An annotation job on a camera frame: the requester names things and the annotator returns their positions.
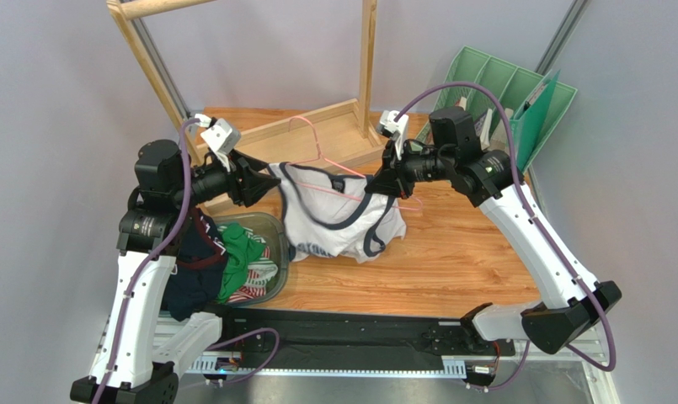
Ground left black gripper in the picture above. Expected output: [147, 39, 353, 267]
[172, 148, 281, 210]

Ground white tank top navy trim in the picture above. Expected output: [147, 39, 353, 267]
[268, 162, 407, 263]

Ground pink wire hanger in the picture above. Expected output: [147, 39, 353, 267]
[288, 115, 424, 211]

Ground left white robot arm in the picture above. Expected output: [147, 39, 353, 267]
[70, 140, 279, 403]

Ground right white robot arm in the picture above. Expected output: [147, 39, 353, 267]
[366, 106, 622, 354]

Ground clear plastic laundry basket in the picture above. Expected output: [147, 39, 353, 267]
[213, 212, 291, 307]

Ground wooden clothes rack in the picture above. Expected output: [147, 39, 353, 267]
[106, 0, 387, 217]

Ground navy garment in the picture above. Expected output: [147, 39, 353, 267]
[162, 208, 228, 322]

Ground red green striped garment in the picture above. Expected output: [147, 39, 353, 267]
[227, 247, 279, 303]

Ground book with colourful cover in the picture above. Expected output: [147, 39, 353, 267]
[455, 97, 468, 110]

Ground green clipboard folder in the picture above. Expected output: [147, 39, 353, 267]
[510, 70, 561, 173]

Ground green file organizer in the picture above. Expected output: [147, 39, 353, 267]
[433, 46, 577, 173]

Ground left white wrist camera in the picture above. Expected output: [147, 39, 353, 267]
[194, 114, 242, 172]

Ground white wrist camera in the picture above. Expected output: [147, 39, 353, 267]
[194, 114, 242, 172]
[376, 110, 409, 160]

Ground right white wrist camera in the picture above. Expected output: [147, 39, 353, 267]
[376, 110, 409, 160]

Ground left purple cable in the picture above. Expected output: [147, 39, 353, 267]
[90, 117, 202, 404]

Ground purple cable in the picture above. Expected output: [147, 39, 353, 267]
[393, 82, 617, 373]
[90, 117, 202, 404]

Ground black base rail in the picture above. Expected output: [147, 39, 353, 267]
[221, 308, 515, 371]

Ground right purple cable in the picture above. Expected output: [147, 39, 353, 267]
[393, 82, 617, 373]

